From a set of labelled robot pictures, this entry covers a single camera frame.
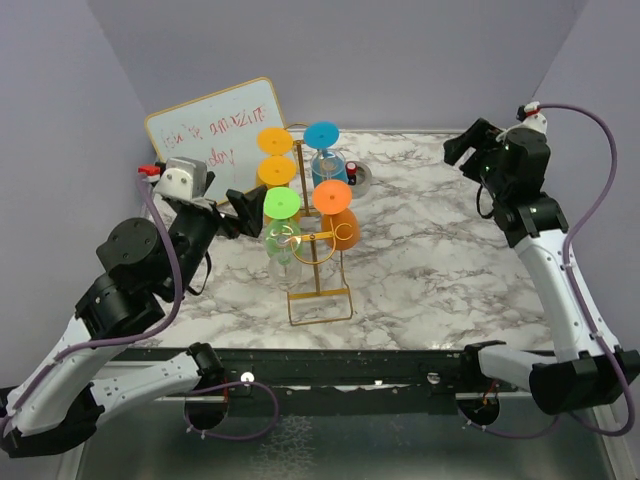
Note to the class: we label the clear champagne flute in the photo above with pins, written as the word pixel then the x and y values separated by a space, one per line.
pixel 284 269

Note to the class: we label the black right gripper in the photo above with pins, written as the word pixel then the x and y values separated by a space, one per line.
pixel 482 136

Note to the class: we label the blue plastic wine glass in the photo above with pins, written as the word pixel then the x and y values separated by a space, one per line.
pixel 321 135

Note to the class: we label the small whiteboard with yellow frame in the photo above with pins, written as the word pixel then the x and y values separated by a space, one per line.
pixel 221 130

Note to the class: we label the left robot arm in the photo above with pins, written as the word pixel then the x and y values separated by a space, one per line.
pixel 148 268

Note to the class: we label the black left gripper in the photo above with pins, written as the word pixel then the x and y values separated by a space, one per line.
pixel 251 208

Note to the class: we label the clear tape roll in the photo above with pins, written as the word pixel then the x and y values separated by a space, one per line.
pixel 364 179

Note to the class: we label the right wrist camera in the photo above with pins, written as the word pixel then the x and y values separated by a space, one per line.
pixel 528 116

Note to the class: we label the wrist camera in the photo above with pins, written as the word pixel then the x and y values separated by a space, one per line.
pixel 528 116
pixel 174 179

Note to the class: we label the frosted clear tumbler glass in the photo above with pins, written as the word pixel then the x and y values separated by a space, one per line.
pixel 326 165

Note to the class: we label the gold wire wine glass rack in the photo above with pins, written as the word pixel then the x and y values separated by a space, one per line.
pixel 323 274

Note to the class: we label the small bottle with red cap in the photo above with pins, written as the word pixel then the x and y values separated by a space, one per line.
pixel 351 171

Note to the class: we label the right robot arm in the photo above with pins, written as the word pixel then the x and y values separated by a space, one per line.
pixel 589 367

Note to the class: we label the green plastic wine glass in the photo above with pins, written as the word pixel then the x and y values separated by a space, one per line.
pixel 280 207

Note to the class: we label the yellow plastic wine glass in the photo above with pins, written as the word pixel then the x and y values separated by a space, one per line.
pixel 276 171
pixel 275 141

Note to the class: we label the black front rail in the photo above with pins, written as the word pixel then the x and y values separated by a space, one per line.
pixel 347 382

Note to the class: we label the orange plastic wine glass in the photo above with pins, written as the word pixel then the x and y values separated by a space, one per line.
pixel 332 198

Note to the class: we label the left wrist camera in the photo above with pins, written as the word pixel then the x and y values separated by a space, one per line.
pixel 174 179

